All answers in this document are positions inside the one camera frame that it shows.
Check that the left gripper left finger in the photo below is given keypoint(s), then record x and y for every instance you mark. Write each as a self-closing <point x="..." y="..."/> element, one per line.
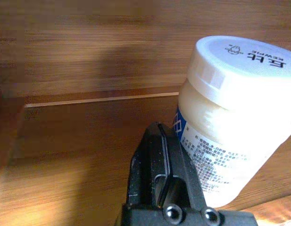
<point x="145" y="169"/>

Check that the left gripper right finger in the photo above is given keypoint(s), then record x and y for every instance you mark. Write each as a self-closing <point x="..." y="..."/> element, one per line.
<point x="183" y="179"/>

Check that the white-lidded mayonnaise jar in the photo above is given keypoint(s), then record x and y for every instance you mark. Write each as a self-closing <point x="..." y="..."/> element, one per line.
<point x="230" y="117"/>

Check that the wooden cabinet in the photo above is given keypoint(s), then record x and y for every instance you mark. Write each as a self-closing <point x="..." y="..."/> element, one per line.
<point x="88" y="58"/>

